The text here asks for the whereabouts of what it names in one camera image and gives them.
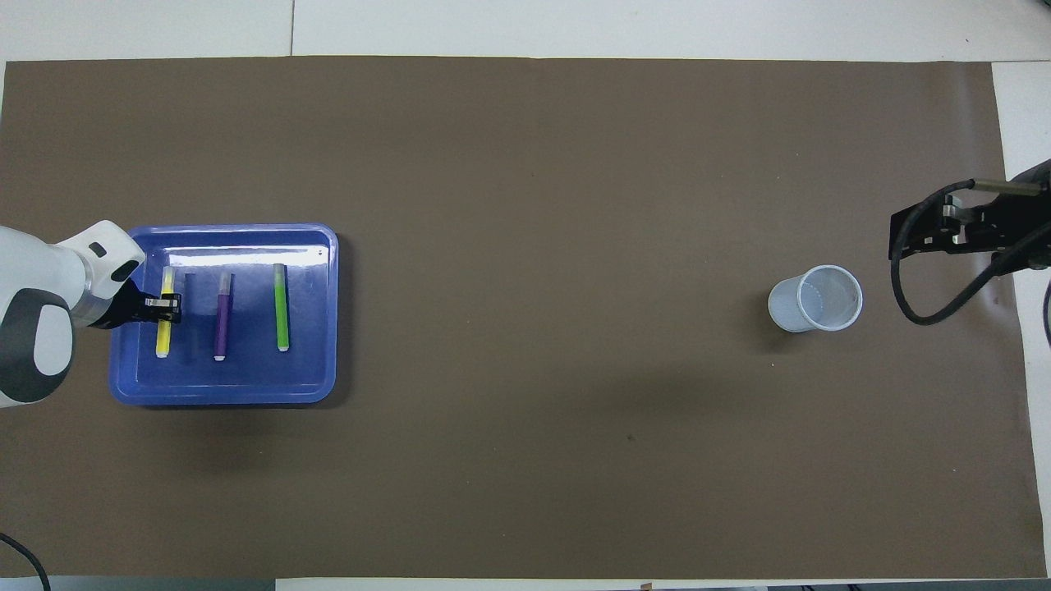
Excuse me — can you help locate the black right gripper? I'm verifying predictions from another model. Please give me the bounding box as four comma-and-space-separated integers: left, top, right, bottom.
889, 160, 1051, 272

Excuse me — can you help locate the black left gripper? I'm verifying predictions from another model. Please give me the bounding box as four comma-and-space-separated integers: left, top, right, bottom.
89, 279, 182, 331

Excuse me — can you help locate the yellow pen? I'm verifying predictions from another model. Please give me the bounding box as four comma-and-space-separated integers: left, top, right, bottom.
156, 267, 176, 360

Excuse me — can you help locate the purple pen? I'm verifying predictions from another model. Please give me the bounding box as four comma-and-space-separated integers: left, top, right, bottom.
213, 273, 236, 362

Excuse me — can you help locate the green pen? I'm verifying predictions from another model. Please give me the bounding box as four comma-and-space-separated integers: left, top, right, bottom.
273, 263, 291, 352

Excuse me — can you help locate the blue plastic tray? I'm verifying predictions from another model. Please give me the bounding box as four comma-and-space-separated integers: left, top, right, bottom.
109, 223, 340, 407

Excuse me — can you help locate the clear plastic cup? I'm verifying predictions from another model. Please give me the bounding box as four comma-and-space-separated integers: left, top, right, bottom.
768, 264, 864, 333

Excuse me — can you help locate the brown paper table mat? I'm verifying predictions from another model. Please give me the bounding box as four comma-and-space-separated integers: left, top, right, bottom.
0, 56, 1023, 580

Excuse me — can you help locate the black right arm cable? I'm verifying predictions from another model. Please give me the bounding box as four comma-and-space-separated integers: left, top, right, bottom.
891, 179, 1051, 327

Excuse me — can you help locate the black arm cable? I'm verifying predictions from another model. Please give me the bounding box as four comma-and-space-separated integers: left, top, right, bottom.
891, 179, 1051, 327
0, 532, 52, 591

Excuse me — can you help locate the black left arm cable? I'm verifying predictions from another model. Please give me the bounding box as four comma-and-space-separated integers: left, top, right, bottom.
0, 532, 52, 591

